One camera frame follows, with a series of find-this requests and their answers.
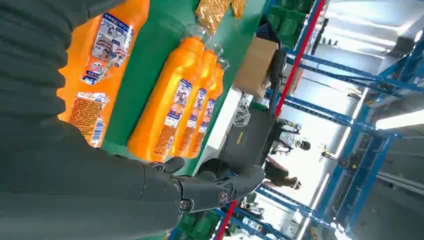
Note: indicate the dark flat case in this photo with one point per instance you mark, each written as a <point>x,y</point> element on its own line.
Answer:
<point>277,73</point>

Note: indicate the white black humanoid robot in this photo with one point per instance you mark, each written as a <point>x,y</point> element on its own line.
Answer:
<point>290,139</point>

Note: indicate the red metal post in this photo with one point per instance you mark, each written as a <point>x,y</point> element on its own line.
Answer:
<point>298,59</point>

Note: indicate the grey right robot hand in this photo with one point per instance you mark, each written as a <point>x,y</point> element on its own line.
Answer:
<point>82,192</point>

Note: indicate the green table mat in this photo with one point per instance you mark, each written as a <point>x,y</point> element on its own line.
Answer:
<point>149,49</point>

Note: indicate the ceiling light strip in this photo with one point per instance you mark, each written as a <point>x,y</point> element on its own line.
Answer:
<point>400,120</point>

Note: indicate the blue metal rack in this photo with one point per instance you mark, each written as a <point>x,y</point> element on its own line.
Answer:
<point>361,126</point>

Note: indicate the white table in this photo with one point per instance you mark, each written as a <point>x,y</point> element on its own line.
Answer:
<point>225,122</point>

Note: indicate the person in dark clothes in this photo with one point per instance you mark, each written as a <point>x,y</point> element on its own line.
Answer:
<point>278,174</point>

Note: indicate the brown cardboard box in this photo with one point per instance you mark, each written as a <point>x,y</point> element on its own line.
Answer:
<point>255,66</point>

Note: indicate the green plastic crates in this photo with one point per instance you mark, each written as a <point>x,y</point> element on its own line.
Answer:
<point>291,20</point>

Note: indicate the yellow plastic sheet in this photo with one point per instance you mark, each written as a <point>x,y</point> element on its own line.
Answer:
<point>212,13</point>

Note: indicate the black case with yellow mark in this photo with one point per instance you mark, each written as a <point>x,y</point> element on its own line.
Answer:
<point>248,139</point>

